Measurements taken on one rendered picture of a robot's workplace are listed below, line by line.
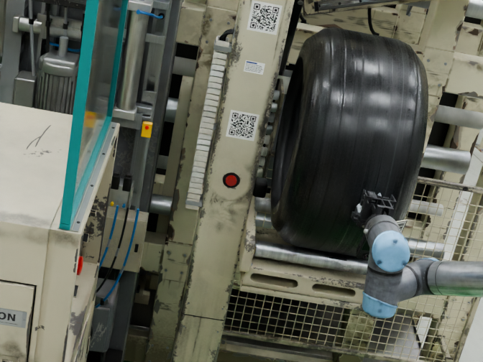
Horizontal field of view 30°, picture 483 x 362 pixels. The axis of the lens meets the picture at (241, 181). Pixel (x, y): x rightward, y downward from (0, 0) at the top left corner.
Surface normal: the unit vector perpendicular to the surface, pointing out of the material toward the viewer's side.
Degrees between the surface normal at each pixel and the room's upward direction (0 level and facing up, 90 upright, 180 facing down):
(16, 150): 0
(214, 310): 90
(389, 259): 84
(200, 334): 90
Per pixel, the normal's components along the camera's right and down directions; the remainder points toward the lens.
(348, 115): 0.10, -0.15
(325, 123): -0.18, -0.11
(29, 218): 0.18, -0.90
